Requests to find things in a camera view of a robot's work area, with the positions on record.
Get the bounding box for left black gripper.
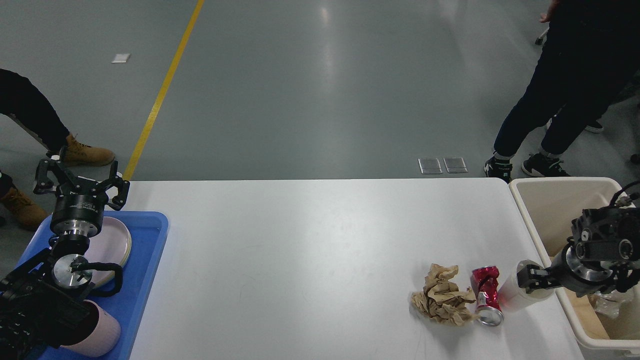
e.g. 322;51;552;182
33;145;131;239

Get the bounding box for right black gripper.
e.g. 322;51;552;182
516;244;617;297

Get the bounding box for white bowl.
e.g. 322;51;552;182
498;259;555;312

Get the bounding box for crushed red soda can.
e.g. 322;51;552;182
470;265;505;327

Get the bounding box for pink plate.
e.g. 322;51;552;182
83;216;132;268

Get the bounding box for clear plastic wrapper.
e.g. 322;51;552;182
587;289;634;320

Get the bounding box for brown paper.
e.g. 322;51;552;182
410;263;479;327

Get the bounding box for pink cup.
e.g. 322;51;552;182
61;300;121;358

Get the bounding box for large brown paper bag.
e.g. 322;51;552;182
557;287;611;340

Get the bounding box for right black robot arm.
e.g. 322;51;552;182
516;180;640;297

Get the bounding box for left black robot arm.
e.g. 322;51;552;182
1;148;130;360

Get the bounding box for beige plastic bin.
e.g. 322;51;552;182
509;177;640;360

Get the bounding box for blue plastic tray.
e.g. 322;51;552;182
16;210;169;360

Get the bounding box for person with tan boots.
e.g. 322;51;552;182
0;69;115;231

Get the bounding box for grey floor plate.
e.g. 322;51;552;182
418;157;443;174
443;156;468;174

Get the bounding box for person in grey trousers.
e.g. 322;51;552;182
584;120;604;133

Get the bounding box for person in dark trousers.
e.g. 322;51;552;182
483;0;640;183

